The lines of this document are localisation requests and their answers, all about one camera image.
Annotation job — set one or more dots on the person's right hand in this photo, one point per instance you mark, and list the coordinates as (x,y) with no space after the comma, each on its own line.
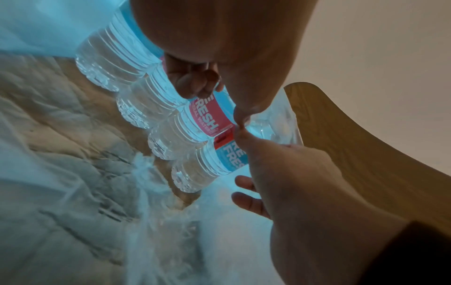
(296,183)

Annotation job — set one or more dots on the person's left hand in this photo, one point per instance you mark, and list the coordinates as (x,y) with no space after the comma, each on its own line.
(225,33)

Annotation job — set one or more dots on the person's right forearm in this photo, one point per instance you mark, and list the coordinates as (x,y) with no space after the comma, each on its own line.
(338,245)

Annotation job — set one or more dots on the clear plastic water bottle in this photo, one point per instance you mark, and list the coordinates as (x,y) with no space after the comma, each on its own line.
(149,101)
(112,53)
(190,125)
(208,164)

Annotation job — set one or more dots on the clear plastic pack wrap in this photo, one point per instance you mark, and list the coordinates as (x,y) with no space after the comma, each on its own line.
(70,172)

